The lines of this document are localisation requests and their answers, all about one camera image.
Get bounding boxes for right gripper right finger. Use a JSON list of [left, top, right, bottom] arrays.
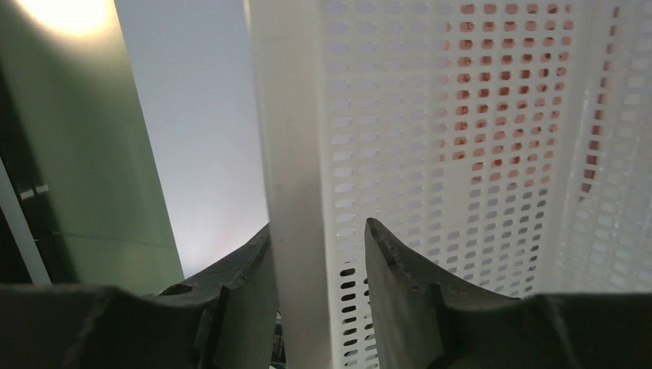
[[364, 218, 651, 368]]

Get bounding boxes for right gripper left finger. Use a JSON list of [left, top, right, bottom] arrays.
[[1, 228, 278, 368]]

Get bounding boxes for clear white plastic tray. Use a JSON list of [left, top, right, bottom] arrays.
[[244, 1, 651, 368]]

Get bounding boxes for green mesh waste bin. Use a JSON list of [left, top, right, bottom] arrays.
[[1, 1, 184, 294]]

